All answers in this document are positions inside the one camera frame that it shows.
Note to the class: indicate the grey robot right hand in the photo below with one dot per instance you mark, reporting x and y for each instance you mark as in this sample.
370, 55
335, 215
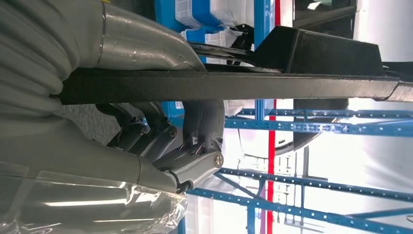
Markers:
80, 168

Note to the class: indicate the white plastic crate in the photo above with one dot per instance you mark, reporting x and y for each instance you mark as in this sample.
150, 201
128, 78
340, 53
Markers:
184, 11
238, 11

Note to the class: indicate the red barrier belt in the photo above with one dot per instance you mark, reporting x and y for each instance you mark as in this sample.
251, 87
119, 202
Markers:
272, 145

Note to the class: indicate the blue plastic crate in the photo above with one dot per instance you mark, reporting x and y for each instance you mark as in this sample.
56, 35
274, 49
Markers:
206, 13

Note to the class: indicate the black parts pile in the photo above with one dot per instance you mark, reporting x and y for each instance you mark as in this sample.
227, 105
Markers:
243, 37

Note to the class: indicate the white car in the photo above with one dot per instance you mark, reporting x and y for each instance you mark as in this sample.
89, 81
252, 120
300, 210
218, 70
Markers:
380, 25

